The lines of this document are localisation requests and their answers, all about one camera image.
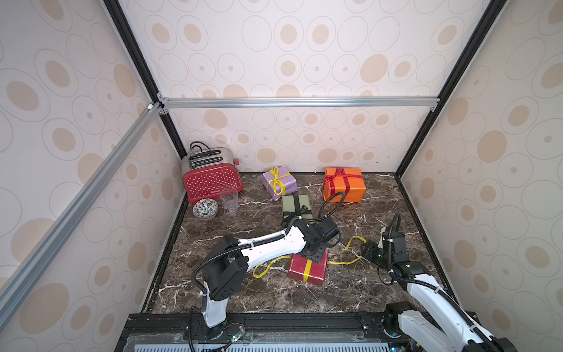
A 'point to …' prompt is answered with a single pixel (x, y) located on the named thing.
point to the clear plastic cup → (229, 196)
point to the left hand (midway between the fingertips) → (319, 254)
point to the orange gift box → (348, 182)
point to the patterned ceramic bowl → (205, 208)
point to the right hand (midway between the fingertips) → (373, 247)
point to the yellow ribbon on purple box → (279, 188)
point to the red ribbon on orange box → (339, 171)
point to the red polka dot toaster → (208, 171)
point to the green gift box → (288, 204)
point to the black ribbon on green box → (297, 210)
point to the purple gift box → (290, 182)
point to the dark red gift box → (317, 271)
